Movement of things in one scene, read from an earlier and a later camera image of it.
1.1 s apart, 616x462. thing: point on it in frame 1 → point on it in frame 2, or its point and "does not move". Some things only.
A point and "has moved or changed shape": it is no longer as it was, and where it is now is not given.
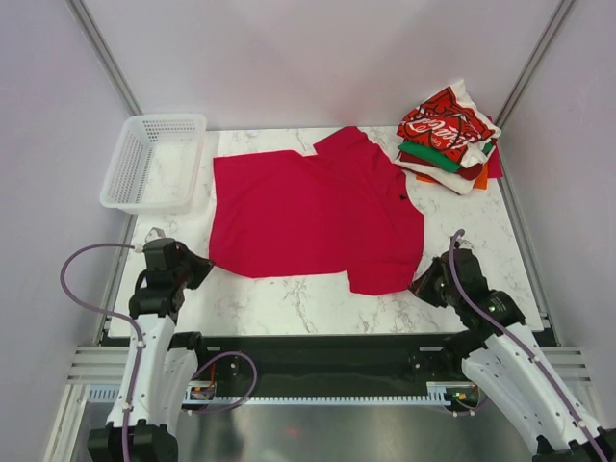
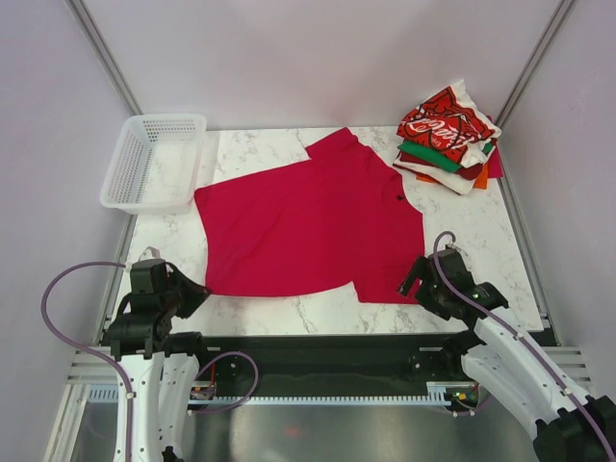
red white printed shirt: x=451 y=121 does not move
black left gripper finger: x=198 y=269 → x=190 y=296
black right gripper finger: x=423 y=283 → x=418 y=269
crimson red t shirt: x=346 y=211 has moved or changed shape
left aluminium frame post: x=107 y=56 does not move
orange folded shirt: x=481 y=183 does not move
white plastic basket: x=156 y=166 does not move
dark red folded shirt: x=470 y=172 does not move
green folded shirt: x=434 y=157 does not move
